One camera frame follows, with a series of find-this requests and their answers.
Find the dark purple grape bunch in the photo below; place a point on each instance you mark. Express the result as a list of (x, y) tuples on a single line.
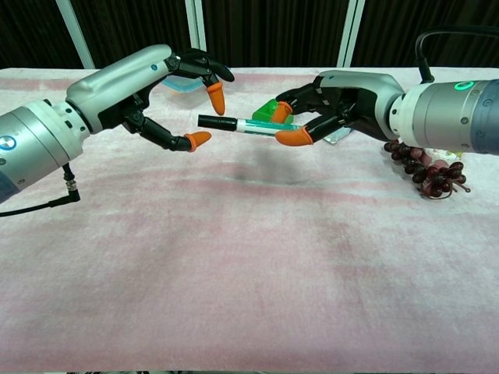
[(432, 175)]

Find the black pleated curtain panel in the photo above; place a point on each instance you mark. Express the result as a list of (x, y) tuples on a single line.
[(429, 19), (273, 31), (27, 31), (132, 23)]

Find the pink fleece table cloth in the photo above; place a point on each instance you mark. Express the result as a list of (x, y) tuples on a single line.
[(234, 253)]

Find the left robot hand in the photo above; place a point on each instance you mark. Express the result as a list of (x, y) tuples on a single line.
[(117, 85)]

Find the blue clear food container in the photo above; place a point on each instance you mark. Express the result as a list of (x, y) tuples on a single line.
[(183, 91)]

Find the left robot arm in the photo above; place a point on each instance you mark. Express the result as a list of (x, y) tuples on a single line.
[(35, 136)]

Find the blue white toothpaste tube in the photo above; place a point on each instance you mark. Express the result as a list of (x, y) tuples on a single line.
[(337, 136)]

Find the green toy building block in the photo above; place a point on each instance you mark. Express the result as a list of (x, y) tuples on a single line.
[(265, 110)]

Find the green white marker pen body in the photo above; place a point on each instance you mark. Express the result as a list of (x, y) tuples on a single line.
[(257, 126)]

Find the black marker cap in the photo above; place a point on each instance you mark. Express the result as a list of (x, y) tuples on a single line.
[(216, 122)]

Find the white frame post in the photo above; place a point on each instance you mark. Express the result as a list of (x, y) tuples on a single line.
[(74, 33), (351, 31), (196, 23)]

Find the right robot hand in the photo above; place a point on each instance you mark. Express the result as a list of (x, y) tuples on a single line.
[(362, 101)]

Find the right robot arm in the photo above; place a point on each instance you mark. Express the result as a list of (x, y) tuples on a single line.
[(444, 113)]

